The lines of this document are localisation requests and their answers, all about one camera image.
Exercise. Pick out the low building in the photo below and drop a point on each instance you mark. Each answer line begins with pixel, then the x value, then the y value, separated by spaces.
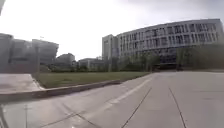
pixel 65 59
pixel 90 63

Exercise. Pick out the grass lawn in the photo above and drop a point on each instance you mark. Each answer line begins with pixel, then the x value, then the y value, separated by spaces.
pixel 76 79

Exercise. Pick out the large pale building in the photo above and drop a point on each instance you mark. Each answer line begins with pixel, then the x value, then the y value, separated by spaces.
pixel 166 36

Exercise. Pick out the grey paved plaza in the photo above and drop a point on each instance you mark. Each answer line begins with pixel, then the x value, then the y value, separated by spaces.
pixel 160 106

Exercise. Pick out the grey stone kerb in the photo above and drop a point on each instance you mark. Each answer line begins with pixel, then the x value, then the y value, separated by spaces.
pixel 50 92

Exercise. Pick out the grey block building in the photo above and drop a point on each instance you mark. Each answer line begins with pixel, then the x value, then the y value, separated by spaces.
pixel 20 53

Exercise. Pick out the reddish raised pavement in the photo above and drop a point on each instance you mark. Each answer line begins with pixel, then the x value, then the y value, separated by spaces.
pixel 16 83

